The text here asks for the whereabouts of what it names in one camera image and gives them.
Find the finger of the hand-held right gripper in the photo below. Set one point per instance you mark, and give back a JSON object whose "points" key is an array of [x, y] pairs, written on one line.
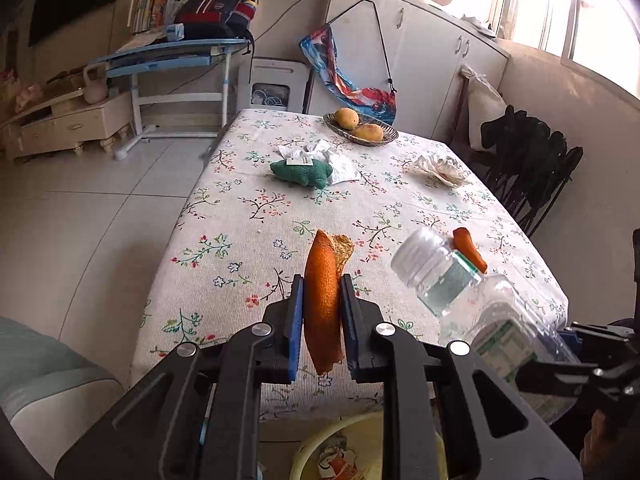
{"points": [[590, 332], [555, 375]]}

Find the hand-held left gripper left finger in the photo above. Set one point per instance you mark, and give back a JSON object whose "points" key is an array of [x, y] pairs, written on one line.
{"points": [[296, 330]]}

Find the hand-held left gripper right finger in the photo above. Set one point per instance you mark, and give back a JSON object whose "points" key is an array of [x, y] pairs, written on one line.
{"points": [[350, 335]]}

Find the orange peel with pith flap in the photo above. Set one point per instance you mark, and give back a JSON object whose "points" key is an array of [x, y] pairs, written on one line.
{"points": [[322, 300]]}

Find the clear plastic bottle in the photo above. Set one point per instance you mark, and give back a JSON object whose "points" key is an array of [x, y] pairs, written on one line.
{"points": [[470, 300]]}

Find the yellow plastic basin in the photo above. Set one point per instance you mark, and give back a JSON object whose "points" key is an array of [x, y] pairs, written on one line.
{"points": [[305, 455]]}

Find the red snack wrapper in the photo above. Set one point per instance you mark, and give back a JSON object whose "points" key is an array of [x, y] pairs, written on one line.
{"points": [[340, 465]]}

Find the person's right hand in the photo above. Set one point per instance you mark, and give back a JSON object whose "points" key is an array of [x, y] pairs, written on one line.
{"points": [[600, 435]]}

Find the floral tablecloth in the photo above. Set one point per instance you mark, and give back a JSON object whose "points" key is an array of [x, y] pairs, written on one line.
{"points": [[230, 260]]}

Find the small orange peel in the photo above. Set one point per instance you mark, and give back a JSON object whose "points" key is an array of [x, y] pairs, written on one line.
{"points": [[470, 250]]}

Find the green fuzzy cloth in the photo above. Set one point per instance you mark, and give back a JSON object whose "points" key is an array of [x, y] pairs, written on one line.
{"points": [[300, 175]]}

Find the black folding chair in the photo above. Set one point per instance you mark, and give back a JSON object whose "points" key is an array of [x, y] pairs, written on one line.
{"points": [[530, 160]]}

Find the crumpled white paper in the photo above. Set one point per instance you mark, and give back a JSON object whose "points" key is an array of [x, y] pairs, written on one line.
{"points": [[442, 170]]}

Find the long yellow mango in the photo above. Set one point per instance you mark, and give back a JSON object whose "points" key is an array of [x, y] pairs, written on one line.
{"points": [[369, 133]]}

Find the woven fruit plate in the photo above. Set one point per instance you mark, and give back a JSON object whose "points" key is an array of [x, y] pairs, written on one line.
{"points": [[380, 132]]}

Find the round yellow mango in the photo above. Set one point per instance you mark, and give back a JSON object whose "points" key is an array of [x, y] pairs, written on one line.
{"points": [[346, 118]]}

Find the white pillow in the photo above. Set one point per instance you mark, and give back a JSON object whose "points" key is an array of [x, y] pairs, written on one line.
{"points": [[487, 105]]}

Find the colourful printed bag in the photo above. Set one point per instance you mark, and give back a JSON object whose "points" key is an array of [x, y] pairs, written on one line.
{"points": [[350, 85]]}

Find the teal seat cushion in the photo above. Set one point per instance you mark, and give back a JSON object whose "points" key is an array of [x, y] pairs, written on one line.
{"points": [[30, 360]]}

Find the white cupboard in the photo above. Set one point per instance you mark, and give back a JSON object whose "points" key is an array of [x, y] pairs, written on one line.
{"points": [[430, 45]]}

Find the blue study desk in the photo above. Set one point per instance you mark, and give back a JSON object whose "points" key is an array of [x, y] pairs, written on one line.
{"points": [[165, 52]]}

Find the white television cabinet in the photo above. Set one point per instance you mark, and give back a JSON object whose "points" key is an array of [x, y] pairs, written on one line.
{"points": [[65, 125]]}

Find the window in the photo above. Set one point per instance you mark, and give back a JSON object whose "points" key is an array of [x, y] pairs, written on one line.
{"points": [[575, 10]]}

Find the dark school backpack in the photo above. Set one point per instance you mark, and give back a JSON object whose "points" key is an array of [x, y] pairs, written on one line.
{"points": [[215, 12]]}

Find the row of books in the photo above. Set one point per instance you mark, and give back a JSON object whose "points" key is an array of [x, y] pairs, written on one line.
{"points": [[147, 7]]}

